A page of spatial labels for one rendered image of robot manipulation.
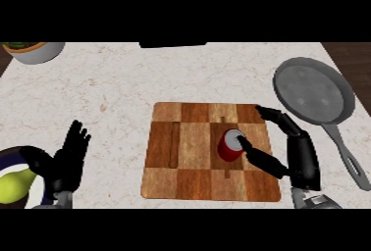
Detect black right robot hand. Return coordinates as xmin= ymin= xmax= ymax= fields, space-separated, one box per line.
xmin=236 ymin=105 xmax=323 ymax=192

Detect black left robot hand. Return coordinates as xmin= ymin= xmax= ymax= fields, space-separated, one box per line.
xmin=20 ymin=120 xmax=94 ymax=194

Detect red can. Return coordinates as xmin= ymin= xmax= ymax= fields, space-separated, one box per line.
xmin=216 ymin=128 xmax=249 ymax=163

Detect grey frying pan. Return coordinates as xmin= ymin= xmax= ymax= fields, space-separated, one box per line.
xmin=271 ymin=57 xmax=371 ymax=192

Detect checkered wooden cutting board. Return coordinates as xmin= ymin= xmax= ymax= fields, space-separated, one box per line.
xmin=140 ymin=101 xmax=283 ymax=203

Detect dark bowl with white rim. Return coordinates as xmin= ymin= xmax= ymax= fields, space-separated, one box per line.
xmin=0 ymin=145 xmax=55 ymax=210

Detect green pear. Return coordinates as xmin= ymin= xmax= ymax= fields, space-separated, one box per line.
xmin=0 ymin=169 xmax=38 ymax=205

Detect white potted plant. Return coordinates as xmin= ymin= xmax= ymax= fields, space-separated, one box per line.
xmin=2 ymin=42 xmax=67 ymax=66

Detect black appliance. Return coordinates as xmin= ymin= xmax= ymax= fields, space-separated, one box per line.
xmin=138 ymin=42 xmax=209 ymax=49

